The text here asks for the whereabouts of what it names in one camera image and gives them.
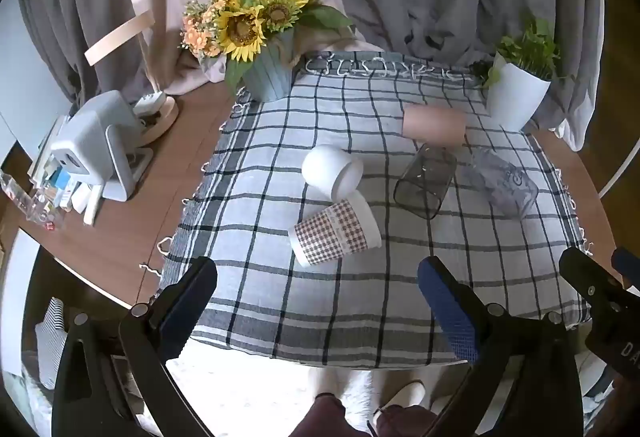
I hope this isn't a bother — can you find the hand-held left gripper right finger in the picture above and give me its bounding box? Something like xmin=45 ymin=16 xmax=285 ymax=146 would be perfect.
xmin=417 ymin=256 xmax=586 ymax=437

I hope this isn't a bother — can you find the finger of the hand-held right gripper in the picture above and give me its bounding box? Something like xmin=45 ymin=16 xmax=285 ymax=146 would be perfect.
xmin=612 ymin=247 xmax=640 ymax=291
xmin=559 ymin=247 xmax=627 ymax=318

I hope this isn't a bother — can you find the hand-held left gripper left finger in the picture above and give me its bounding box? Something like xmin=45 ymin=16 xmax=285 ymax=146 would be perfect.
xmin=51 ymin=256 xmax=219 ymax=437

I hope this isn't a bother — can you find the dark clear glass cup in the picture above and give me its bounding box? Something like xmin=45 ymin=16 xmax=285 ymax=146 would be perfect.
xmin=393 ymin=143 xmax=458 ymax=221

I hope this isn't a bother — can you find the checked paper cup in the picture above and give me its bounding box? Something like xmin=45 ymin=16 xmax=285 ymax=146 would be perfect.
xmin=288 ymin=191 xmax=382 ymax=268

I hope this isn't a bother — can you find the pink cup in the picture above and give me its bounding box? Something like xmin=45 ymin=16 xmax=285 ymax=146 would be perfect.
xmin=402 ymin=106 xmax=468 ymax=148

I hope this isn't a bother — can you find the white cup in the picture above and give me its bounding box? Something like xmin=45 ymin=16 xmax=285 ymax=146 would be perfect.
xmin=301 ymin=144 xmax=364 ymax=198

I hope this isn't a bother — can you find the white slipper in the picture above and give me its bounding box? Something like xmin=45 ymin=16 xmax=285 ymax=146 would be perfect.
xmin=371 ymin=382 xmax=426 ymax=414

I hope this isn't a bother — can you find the white fluffy rug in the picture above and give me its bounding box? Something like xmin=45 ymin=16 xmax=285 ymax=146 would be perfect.
xmin=165 ymin=356 xmax=476 ymax=437

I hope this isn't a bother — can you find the grey checked tablecloth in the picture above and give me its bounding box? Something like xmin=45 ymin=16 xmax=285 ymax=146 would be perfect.
xmin=142 ymin=51 xmax=594 ymax=370

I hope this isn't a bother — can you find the person's right leg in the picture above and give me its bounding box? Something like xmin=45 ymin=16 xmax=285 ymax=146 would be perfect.
xmin=374 ymin=404 xmax=436 ymax=437

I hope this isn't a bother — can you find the person's leg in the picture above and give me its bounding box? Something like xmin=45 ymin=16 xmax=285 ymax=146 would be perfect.
xmin=290 ymin=393 xmax=353 ymax=437
xmin=374 ymin=404 xmax=436 ymax=437

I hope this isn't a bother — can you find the striped cloth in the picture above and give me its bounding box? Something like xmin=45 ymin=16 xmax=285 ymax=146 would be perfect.
xmin=34 ymin=297 xmax=69 ymax=391

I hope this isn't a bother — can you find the white tube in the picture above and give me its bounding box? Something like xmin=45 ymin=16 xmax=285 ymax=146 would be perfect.
xmin=82 ymin=184 xmax=104 ymax=226

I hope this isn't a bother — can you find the person's left leg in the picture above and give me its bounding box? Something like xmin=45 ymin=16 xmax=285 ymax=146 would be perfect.
xmin=290 ymin=393 xmax=353 ymax=437

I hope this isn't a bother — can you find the clear plastic organizer box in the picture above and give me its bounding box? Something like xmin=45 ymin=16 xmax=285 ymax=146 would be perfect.
xmin=0 ymin=167 xmax=68 ymax=233

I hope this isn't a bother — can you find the white desktop appliance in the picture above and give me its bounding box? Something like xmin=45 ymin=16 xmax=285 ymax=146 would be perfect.
xmin=50 ymin=90 xmax=154 ymax=202

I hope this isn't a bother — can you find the green plant in white pot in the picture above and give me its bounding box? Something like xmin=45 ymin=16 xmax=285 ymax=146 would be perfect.
xmin=472 ymin=17 xmax=573 ymax=131

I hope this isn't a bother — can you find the sunflower bouquet in blue pot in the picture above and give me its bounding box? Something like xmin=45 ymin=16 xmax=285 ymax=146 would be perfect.
xmin=180 ymin=0 xmax=356 ymax=102

